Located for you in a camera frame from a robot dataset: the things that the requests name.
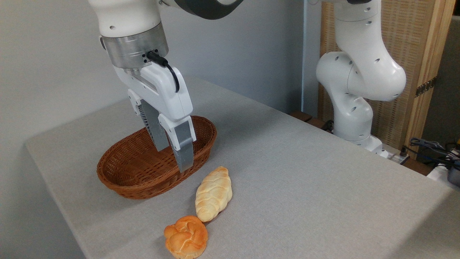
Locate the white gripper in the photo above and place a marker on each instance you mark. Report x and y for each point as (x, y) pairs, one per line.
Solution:
(165, 93)

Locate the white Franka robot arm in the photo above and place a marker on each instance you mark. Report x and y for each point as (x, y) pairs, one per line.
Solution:
(359, 68)

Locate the brown oval wicker basket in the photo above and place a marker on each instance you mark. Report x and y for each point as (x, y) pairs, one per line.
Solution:
(140, 169)

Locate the long pale braided bread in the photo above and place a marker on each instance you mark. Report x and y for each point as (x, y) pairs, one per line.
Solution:
(214, 194)

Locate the round golden knotted bread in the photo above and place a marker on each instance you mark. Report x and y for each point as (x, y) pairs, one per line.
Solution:
(186, 236)

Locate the brown wooden robot table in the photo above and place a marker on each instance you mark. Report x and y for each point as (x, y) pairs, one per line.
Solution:
(312, 121)

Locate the grey tablecloth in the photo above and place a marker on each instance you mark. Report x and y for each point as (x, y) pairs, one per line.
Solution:
(305, 187)

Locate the white power strip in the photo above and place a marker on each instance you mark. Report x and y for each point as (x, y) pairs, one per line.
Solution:
(399, 157)

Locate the wooden woven folding screen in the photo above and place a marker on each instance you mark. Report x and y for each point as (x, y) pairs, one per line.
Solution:
(406, 39)

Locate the black screen hinge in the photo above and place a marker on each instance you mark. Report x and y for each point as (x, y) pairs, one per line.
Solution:
(426, 87)

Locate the white and grey device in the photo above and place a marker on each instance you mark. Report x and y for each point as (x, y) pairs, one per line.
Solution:
(449, 174)

